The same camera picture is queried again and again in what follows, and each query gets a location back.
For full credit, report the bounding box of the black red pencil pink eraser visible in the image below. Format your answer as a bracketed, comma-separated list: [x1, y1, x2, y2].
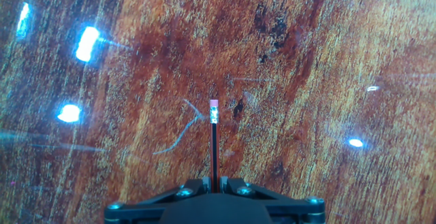
[208, 98, 221, 194]

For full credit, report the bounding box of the glossy wood grain mat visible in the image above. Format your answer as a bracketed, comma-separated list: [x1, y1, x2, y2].
[0, 0, 436, 224]

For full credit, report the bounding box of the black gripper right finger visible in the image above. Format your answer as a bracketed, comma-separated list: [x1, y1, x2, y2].
[219, 176, 326, 224]

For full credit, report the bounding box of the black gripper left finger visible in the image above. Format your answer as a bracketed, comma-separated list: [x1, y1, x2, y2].
[103, 176, 212, 224]

